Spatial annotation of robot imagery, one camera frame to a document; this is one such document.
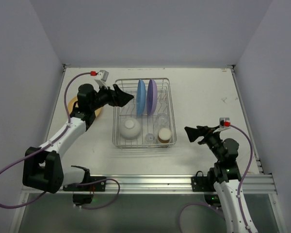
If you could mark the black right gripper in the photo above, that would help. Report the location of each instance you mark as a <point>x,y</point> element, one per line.
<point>203,134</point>

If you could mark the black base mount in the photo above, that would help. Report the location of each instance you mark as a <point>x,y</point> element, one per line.
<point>200,183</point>
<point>85,194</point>

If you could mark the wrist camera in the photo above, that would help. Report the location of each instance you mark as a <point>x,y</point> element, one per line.
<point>224,124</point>
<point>101,78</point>

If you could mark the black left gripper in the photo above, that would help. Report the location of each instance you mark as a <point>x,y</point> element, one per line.
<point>114,95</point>

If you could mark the purple plate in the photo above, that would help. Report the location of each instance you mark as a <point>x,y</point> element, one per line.
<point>152,94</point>

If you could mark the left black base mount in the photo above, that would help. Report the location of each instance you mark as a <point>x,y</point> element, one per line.
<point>85,194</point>

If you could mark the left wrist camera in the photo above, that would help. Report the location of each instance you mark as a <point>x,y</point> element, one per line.
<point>101,78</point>

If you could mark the small clear glass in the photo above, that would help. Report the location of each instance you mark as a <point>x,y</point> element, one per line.
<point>150,138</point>

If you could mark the metal wire dish rack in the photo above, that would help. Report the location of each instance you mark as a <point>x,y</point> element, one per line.
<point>164,105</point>

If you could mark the brown white cup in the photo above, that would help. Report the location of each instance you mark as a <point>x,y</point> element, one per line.
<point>164,135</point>

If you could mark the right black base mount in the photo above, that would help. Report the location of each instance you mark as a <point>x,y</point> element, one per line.
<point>200,183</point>

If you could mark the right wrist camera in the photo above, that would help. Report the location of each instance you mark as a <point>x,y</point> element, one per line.
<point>224,124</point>

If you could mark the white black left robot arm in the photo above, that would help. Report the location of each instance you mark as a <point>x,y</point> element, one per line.
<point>43,169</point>

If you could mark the aluminium front rail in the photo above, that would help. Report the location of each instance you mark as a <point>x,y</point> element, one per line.
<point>177,184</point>

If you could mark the blue plate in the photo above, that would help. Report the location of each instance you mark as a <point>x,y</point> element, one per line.
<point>141,97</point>

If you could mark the white bowl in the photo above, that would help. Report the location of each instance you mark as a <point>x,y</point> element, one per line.
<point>130,128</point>

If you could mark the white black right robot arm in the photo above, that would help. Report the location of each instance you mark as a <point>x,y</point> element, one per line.
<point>224,177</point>

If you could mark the yellow plate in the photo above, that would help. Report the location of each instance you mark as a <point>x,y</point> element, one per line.
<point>74,103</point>

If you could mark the large clear glass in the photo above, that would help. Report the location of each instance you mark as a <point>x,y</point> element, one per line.
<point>161,121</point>

